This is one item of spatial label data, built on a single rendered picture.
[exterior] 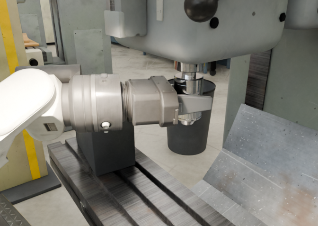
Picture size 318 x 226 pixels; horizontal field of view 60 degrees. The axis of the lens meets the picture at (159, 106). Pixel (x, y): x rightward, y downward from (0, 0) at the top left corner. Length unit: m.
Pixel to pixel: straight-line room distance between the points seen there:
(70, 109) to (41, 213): 1.80
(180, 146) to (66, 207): 1.10
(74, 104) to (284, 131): 0.56
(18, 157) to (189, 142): 1.40
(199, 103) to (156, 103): 0.07
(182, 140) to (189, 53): 2.24
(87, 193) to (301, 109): 0.57
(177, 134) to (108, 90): 2.15
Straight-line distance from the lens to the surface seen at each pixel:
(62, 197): 2.25
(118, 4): 0.34
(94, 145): 0.74
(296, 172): 0.77
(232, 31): 0.34
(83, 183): 0.78
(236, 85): 0.87
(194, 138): 2.52
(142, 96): 0.39
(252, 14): 0.36
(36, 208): 2.23
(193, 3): 0.25
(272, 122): 0.80
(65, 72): 0.45
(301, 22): 0.44
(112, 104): 0.39
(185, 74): 0.43
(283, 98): 0.79
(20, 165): 2.37
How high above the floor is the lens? 1.39
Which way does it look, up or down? 22 degrees down
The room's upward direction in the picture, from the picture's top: straight up
